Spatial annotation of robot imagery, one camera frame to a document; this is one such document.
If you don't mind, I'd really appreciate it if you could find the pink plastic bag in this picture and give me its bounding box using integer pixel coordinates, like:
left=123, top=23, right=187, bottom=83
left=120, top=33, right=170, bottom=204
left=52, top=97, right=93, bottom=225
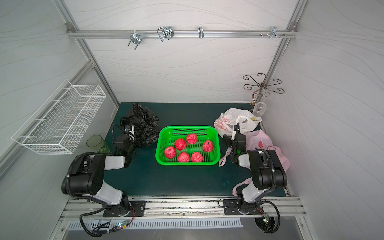
left=218, top=129, right=291, bottom=196

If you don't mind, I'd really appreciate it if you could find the white printed plastic bag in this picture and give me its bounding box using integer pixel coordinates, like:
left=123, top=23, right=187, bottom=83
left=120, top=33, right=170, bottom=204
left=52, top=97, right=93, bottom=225
left=214, top=108, right=262, bottom=138

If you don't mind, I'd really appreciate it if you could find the black plastic bag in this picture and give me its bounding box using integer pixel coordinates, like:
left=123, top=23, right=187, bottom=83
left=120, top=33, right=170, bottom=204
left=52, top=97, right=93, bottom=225
left=120, top=103, right=160, bottom=148

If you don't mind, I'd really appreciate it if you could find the green plastic basket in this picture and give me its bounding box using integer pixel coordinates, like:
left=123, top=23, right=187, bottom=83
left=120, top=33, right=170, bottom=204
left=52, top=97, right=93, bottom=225
left=156, top=126, right=221, bottom=166

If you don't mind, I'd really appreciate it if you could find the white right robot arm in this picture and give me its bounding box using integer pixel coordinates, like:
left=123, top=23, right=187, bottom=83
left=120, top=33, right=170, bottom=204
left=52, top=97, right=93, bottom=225
left=219, top=123, right=289, bottom=215

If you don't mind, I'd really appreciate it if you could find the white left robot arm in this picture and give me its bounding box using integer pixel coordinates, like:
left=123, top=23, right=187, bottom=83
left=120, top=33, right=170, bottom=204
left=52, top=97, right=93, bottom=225
left=61, top=131, right=136, bottom=215

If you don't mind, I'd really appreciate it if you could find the green translucent cup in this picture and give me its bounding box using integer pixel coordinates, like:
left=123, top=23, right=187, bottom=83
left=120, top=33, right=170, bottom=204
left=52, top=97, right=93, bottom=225
left=86, top=135, right=111, bottom=154

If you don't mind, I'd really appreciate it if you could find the clear glass on stand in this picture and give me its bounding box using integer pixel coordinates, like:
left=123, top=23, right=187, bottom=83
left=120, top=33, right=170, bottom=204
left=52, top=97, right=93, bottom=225
left=253, top=102, right=267, bottom=118

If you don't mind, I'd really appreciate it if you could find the bronze curled hook stand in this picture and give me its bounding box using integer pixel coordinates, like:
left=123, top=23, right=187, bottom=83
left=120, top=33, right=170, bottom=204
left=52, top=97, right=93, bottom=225
left=243, top=73, right=285, bottom=107

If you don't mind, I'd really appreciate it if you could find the metal clamp hook left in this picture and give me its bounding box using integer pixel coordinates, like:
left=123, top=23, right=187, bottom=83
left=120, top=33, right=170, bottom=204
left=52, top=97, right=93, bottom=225
left=128, top=32, right=142, bottom=50

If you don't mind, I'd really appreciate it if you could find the metal clamp hook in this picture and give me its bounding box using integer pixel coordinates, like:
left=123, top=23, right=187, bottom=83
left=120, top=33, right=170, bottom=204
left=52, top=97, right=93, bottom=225
left=128, top=32, right=142, bottom=50
left=157, top=27, right=175, bottom=42

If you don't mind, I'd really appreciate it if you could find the metal clamp hook middle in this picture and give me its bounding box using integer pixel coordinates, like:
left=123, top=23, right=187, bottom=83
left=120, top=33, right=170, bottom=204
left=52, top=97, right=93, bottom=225
left=157, top=27, right=175, bottom=42

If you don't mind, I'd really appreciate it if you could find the small metal hook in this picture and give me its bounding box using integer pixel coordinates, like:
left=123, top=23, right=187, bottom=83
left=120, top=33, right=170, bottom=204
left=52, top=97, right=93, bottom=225
left=198, top=27, right=204, bottom=39

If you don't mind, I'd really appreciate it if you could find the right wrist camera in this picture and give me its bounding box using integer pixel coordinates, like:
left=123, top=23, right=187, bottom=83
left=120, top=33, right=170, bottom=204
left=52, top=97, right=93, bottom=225
left=231, top=130, right=237, bottom=141

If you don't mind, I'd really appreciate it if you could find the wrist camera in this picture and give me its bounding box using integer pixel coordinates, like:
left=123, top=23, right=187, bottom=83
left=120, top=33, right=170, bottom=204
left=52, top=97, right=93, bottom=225
left=124, top=125, right=136, bottom=141
left=231, top=130, right=237, bottom=141

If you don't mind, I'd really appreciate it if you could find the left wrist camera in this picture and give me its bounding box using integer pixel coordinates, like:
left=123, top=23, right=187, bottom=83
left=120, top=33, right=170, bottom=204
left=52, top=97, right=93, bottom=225
left=124, top=125, right=136, bottom=141

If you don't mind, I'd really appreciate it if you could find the white wire basket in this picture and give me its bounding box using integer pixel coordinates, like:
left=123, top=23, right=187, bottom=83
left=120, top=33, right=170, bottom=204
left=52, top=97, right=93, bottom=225
left=11, top=80, right=106, bottom=155

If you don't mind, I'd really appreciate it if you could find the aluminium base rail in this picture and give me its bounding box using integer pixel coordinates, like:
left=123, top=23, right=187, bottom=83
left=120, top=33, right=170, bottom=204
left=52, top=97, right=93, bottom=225
left=59, top=196, right=307, bottom=220

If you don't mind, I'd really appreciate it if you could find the aluminium crossbar rail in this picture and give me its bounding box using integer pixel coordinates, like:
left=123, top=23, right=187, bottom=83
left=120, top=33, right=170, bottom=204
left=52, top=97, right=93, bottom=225
left=67, top=29, right=298, bottom=39

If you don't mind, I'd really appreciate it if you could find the metal bracket right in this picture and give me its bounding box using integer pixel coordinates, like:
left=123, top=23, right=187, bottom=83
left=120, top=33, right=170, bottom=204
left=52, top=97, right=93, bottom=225
left=260, top=27, right=286, bottom=39

